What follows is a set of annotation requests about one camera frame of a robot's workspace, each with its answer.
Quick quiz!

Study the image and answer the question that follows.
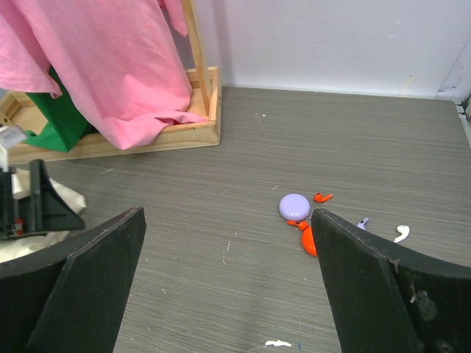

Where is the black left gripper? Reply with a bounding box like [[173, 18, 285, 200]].
[[1, 160, 85, 239]]

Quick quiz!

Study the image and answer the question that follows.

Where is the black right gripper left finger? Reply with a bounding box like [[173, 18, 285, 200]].
[[1, 207, 146, 352]]

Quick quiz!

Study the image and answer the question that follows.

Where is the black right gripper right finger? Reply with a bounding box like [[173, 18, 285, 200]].
[[311, 208, 471, 352]]

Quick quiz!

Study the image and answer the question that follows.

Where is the orange earbud charging case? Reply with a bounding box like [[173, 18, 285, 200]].
[[300, 225, 318, 257]]

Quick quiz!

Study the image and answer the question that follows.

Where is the orange earbud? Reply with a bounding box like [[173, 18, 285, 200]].
[[287, 221, 310, 232], [313, 193, 333, 204]]

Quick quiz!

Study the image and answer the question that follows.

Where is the cream crumpled cloth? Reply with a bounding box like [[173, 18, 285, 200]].
[[1, 169, 87, 263]]

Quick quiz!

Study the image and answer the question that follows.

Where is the white earbud far right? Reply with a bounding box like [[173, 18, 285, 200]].
[[393, 225, 410, 243]]

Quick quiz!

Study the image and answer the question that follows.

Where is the purple earbud right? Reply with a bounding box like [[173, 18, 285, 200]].
[[356, 217, 369, 230]]

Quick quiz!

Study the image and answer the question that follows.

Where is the green shirt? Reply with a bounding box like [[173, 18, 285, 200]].
[[24, 66, 98, 152]]

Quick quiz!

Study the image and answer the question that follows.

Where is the wooden clothes rack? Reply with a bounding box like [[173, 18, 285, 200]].
[[0, 0, 222, 165]]

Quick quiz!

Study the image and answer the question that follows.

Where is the pink shirt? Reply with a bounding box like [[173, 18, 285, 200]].
[[0, 0, 208, 151]]

